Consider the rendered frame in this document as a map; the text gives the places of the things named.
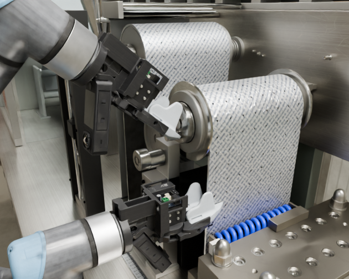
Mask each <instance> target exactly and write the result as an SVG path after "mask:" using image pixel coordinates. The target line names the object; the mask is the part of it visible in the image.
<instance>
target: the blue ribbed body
mask: <svg viewBox="0 0 349 279"><path fill-rule="evenodd" d="M291 209H293V208H292V207H290V206H288V205H287V204H284V205H283V206H279V207H278V208H277V209H273V210H272V211H268V212H267V213H262V215H258V216H256V218H251V220H246V221H245V222H241V223H240V224H239V225H234V226H233V228H231V227H229V228H227V230H222V231H221V232H220V233H219V232H217V233H215V234H214V237H215V238H216V239H218V238H220V239H226V240H227V241H228V242H229V243H231V242H234V241H236V240H239V239H241V238H243V237H245V236H247V235H250V234H252V233H254V232H256V231H259V230H261V229H263V228H265V227H267V226H268V221H269V219H270V218H272V217H275V216H277V215H279V214H282V213H284V212H286V211H288V210H291Z"/></svg>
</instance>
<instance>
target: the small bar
mask: <svg viewBox="0 0 349 279"><path fill-rule="evenodd" d="M308 216H309V211H308V210H307V209H305V208H303V207H302V206H298V207H295V208H293V209H291V210H288V211H286V212H284V213H282V214H279V215H277V216H275V217H272V218H270V219H269V221H268V227H269V228H271V229H273V230H274V231H275V232H278V231H280V230H283V229H285V228H287V227H289V226H292V225H294V224H296V223H298V222H300V221H302V220H304V219H307V218H308Z"/></svg>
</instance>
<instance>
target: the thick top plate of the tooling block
mask: <svg viewBox="0 0 349 279"><path fill-rule="evenodd" d="M330 200H331V199H329V200H326V201H324V202H322V203H320V204H318V205H315V206H313V207H310V208H308V209H307V210H308V211H309V216H308V218H307V219H304V220H302V221H300V222H298V223H296V224H294V225H292V226H289V227H287V228H285V229H283V230H280V231H278V232H275V231H274V230H273V229H271V228H269V227H268V226H267V227H265V228H263V229H261V230H259V231H256V232H254V233H252V234H250V235H247V236H245V237H243V238H241V239H239V240H236V241H234V242H231V243H230V250H231V253H232V260H233V263H232V265H231V266H230V267H229V268H217V267H215V266H214V265H213V264H212V255H211V254H210V253H207V254H205V255H202V256H200V257H199V258H198V279H259V277H260V275H261V274H262V273H263V272H265V271H269V272H272V273H273V274H274V275H275V277H276V279H344V278H345V277H347V276H348V275H349V202H347V209H346V210H345V211H336V210H333V209H331V208H330V207H329V203H330Z"/></svg>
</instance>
